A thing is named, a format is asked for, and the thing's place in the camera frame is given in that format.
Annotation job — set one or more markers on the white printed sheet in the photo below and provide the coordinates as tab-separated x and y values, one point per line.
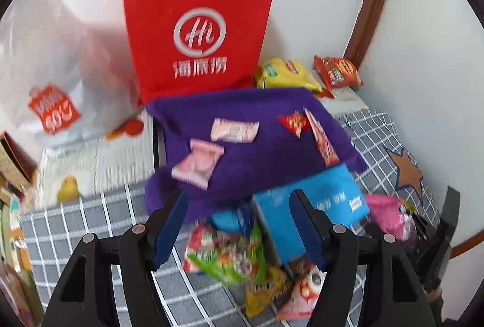
75	168

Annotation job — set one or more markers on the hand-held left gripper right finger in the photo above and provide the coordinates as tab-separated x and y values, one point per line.
308	236

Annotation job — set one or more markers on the light pink candy packet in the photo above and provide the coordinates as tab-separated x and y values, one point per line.
234	130

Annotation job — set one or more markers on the blue tissue box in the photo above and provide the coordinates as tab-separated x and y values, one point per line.
276	221

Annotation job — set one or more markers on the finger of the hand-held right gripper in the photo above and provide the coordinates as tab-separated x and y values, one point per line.
450	217

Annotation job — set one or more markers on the red paper bag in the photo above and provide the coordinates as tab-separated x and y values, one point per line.
196	1

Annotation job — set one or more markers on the yellow chips bag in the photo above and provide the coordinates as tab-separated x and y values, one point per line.
287	75

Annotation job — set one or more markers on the grey checkered blanket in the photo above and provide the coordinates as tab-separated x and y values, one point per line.
113	213

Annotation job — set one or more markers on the blue cookie packet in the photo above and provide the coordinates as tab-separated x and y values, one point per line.
227	221

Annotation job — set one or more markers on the red chips bag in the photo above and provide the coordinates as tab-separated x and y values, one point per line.
336	71

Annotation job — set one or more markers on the white pink snack packet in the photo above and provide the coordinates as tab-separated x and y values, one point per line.
196	164

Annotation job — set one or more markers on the panda print snack packet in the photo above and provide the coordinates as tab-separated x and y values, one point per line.
302	293

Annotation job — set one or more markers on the purple towel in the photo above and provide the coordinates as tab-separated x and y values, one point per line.
264	156

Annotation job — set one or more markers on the green snack packet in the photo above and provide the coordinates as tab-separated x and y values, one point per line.
227	255

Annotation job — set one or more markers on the white plastic shopping bag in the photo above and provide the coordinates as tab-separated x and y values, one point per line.
56	58

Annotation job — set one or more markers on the yellow snack packet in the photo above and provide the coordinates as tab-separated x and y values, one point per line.
264	293

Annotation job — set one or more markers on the patterned book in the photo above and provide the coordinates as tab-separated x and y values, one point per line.
11	160

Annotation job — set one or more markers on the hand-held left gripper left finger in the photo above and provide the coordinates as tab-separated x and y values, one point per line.
172	232

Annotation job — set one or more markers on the small red snack packet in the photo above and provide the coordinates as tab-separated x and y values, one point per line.
297	122

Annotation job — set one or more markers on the magenta snack packet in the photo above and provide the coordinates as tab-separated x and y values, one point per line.
385	213

